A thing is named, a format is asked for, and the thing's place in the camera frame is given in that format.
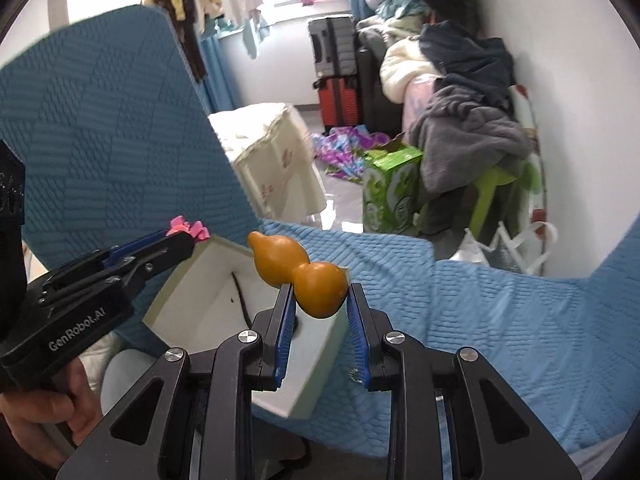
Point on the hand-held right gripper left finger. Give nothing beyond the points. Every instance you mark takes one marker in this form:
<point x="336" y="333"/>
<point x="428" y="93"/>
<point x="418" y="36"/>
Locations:
<point x="283" y="340"/>

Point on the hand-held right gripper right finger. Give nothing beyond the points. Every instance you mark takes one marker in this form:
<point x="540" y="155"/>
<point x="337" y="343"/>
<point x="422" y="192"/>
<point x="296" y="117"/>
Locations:
<point x="359" y="340"/>

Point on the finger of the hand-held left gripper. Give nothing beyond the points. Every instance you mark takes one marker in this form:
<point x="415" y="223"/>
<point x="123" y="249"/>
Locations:
<point x="167" y="252"/>
<point x="135" y="247"/>

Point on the pink hair bow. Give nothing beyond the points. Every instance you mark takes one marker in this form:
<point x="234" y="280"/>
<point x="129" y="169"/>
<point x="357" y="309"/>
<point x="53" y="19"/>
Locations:
<point x="187" y="227"/>

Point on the pale green cardboard box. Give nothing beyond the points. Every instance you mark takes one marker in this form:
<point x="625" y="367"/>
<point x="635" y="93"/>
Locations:
<point x="200" y="300"/>

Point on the orange gourd pendant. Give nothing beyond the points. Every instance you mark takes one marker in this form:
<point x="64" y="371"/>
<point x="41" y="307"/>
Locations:
<point x="280" y="257"/>

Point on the person's left hand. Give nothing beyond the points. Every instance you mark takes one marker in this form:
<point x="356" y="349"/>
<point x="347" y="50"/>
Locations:
<point x="35" y="415"/>

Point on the white quilted blanket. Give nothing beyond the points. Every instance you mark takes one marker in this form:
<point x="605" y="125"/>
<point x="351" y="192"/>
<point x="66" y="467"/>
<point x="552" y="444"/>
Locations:
<point x="97" y="360"/>

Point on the brown hair stick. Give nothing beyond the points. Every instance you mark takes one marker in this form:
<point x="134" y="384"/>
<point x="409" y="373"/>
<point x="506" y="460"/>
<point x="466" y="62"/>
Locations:
<point x="240" y="296"/>

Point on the blue textured covered chair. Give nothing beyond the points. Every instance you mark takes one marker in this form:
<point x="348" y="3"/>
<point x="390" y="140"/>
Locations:
<point x="525" y="320"/>
<point x="100" y="135"/>

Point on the green printed carton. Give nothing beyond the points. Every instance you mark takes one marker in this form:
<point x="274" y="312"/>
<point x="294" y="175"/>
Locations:
<point x="390" y="190"/>

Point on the white tote bag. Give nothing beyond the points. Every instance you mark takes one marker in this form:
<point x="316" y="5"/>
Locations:
<point x="510" y="255"/>

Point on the blue curtain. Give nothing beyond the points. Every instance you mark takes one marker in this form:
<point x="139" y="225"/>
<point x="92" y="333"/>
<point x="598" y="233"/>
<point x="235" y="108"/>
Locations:
<point x="217" y="75"/>

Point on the colourful floral cloth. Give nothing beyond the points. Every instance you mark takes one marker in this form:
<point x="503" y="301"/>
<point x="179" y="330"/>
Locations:
<point x="345" y="152"/>

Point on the green plastic stool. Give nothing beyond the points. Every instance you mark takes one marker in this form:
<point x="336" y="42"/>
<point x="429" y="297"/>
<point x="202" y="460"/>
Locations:
<point x="492" y="185"/>

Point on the dark patterned hanging garment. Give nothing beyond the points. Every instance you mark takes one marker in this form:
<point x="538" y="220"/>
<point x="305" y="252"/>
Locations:
<point x="192" y="35"/>

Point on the red suitcase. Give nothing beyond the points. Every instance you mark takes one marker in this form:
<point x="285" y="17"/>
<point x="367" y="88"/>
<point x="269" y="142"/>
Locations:
<point x="340" y="105"/>

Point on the grey fleece garment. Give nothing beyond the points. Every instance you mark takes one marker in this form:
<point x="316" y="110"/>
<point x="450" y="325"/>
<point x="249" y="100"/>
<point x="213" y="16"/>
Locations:
<point x="465" y="135"/>

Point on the fruit printed rolled mat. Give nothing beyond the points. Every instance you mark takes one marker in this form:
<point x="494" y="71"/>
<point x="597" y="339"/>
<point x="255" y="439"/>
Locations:
<point x="535" y="180"/>

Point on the pink printed bedding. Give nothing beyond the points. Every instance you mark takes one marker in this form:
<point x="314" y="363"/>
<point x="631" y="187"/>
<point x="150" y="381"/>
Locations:
<point x="420" y="105"/>

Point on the black suitcase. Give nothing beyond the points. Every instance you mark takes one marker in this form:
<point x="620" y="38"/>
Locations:
<point x="372" y="90"/>

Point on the grey suitcase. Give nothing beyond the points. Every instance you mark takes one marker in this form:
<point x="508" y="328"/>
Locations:
<point x="332" y="45"/>

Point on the white fluffy blanket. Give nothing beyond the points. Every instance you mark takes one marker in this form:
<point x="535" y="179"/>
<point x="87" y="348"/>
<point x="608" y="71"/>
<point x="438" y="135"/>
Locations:
<point x="405" y="70"/>

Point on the dark navy garment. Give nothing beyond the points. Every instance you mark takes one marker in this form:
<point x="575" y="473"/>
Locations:
<point x="465" y="60"/>

